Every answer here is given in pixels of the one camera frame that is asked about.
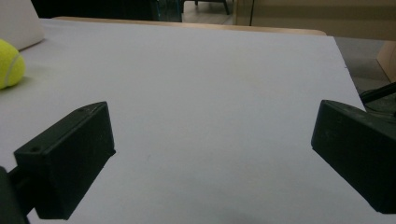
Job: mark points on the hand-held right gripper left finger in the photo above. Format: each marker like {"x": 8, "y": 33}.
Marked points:
{"x": 67, "y": 161}

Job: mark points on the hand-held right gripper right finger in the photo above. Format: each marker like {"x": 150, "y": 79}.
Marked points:
{"x": 358, "y": 149}

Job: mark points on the yellow tennis ball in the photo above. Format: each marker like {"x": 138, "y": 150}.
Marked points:
{"x": 9, "y": 63}

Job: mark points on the black stand leg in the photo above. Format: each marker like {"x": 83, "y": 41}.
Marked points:
{"x": 378, "y": 93}

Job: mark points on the beige cabinet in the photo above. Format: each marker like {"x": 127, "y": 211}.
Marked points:
{"x": 320, "y": 15}

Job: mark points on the white box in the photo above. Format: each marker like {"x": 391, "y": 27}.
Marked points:
{"x": 18, "y": 23}

